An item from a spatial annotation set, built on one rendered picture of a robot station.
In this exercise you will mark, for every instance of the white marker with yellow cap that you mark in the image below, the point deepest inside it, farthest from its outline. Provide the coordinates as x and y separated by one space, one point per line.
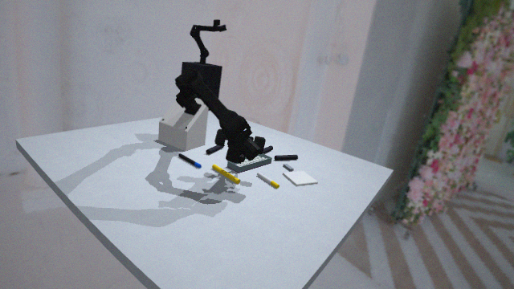
268 180

